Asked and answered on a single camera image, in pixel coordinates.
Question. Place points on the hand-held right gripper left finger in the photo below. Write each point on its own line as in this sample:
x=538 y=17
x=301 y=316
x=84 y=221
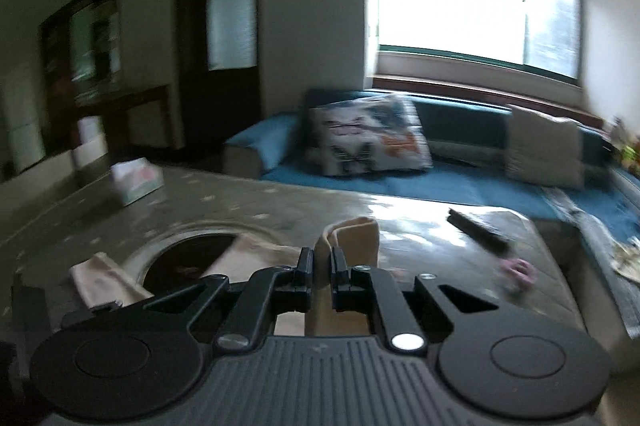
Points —
x=305 y=267

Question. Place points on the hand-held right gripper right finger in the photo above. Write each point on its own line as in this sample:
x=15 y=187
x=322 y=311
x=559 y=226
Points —
x=336 y=267

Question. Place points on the beige cloth garment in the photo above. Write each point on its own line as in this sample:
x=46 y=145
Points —
x=357 y=241

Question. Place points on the butterfly print pillow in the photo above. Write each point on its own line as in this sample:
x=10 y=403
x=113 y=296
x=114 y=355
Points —
x=367 y=136

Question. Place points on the black remote control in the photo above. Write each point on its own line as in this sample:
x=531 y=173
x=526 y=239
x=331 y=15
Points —
x=477 y=230

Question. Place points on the blue sofa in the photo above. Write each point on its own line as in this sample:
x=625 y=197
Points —
x=465 y=191

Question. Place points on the pink small object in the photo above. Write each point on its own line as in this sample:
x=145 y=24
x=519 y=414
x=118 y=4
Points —
x=517 y=273

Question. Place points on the white tissue box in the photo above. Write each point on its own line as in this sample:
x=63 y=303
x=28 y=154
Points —
x=135 y=181

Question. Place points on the wooden sideboard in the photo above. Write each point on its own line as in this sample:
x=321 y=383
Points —
x=135 y=111

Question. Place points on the beige pillow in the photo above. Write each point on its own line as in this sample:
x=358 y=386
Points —
x=545 y=146

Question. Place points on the dark door with glass pane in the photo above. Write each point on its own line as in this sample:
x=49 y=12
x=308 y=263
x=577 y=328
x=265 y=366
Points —
x=220 y=41

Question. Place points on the papers on sofa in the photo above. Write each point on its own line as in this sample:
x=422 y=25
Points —
x=595 y=221

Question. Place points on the dark object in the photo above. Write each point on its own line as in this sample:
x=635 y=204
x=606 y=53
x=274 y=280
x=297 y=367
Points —
x=31 y=331

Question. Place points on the large window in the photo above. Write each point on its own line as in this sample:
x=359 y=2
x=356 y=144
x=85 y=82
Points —
x=475 y=6

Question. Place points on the green plant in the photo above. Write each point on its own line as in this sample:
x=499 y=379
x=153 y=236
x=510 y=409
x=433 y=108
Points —
x=625 y=141

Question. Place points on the dark wooden display cabinet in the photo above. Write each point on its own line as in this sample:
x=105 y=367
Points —
x=80 y=41

